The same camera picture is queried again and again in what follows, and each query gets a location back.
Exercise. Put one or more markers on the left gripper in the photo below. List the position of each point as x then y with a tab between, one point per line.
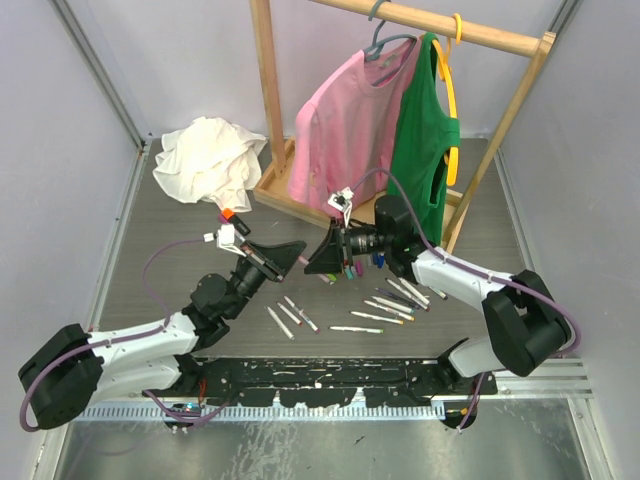
278	258

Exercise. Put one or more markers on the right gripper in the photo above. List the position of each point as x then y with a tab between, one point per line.
328	258

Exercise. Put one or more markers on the orange black highlighter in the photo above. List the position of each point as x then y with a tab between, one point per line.
228	216

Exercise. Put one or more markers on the red cap marker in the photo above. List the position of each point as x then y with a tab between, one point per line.
289	314

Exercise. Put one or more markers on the magenta cap marker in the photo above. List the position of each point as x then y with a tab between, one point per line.
300	312

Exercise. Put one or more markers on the light grey cap marker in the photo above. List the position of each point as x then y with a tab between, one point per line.
283	328

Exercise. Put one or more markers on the teal cap marker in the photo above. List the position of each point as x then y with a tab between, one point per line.
394	305

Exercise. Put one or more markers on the yellow cap marker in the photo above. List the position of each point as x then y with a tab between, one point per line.
397	313

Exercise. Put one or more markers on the green cap marker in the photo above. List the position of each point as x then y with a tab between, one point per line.
353	329

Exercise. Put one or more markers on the blue cap marker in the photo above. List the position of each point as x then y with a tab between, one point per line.
439	292

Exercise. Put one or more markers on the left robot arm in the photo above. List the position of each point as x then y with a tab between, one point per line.
75	369

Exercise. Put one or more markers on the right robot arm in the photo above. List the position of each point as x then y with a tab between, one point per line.
524	325

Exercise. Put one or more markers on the white crumpled cloth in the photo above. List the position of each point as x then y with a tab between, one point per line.
211	160

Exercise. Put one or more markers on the pink t-shirt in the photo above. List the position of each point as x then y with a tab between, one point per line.
347	128

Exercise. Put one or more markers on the green tank top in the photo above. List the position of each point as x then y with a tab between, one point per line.
429	205

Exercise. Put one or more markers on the yellow clothes hanger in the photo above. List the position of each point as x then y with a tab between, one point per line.
450	100

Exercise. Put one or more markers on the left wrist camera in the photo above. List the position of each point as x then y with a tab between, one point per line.
227	238

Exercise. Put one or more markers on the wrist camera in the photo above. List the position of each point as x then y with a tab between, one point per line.
227	238
342	202

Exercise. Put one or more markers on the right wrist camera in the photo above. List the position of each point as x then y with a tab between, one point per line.
342	202

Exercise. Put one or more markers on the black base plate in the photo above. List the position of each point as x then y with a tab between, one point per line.
258	382

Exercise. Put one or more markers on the grey cable duct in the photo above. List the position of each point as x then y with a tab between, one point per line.
146	411

